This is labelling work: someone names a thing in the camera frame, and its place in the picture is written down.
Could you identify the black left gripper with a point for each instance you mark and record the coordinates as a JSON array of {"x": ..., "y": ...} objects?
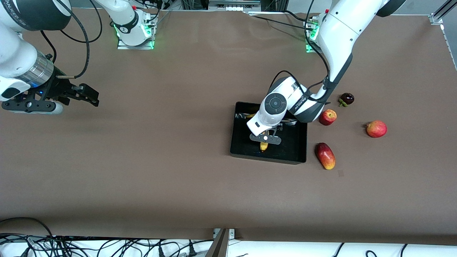
[{"x": 280, "y": 128}]

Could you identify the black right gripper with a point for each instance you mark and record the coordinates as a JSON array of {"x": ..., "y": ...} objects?
[{"x": 58, "y": 89}]

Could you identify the yellow banana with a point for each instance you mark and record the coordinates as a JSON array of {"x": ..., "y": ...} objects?
[{"x": 264, "y": 146}]

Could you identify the black plastic box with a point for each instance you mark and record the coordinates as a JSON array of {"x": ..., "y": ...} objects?
[{"x": 289, "y": 150}]

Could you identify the small red apple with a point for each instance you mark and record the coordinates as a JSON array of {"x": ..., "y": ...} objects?
[{"x": 327, "y": 117}]

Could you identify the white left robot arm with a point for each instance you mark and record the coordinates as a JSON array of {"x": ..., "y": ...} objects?
[{"x": 339, "y": 35}]

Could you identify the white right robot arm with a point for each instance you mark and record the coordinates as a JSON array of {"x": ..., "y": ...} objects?
[{"x": 14, "y": 53}]

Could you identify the silver electronics box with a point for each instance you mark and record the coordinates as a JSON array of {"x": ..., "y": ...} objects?
[{"x": 234, "y": 4}]

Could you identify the red yellow mango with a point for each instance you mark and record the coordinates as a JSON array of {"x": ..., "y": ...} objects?
[{"x": 325, "y": 156}]

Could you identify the dark purple mangosteen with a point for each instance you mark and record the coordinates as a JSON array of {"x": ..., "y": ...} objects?
[{"x": 347, "y": 98}]

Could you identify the red apple with stem nub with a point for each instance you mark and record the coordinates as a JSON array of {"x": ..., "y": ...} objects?
[{"x": 377, "y": 129}]

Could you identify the grey metal bar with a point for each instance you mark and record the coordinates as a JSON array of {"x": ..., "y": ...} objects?
[{"x": 218, "y": 246}]

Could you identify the black power plug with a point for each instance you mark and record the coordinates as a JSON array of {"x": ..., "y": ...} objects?
[
  {"x": 161, "y": 251},
  {"x": 192, "y": 250}
]

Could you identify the aluminium profile corner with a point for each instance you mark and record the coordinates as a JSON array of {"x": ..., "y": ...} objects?
[{"x": 435, "y": 18}]

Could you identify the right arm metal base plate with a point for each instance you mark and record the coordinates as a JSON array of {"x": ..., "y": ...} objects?
[{"x": 123, "y": 45}]

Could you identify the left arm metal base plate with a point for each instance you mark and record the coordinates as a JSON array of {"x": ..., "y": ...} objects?
[{"x": 309, "y": 48}]

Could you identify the silver bracket plate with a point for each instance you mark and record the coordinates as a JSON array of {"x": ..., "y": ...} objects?
[{"x": 231, "y": 233}]

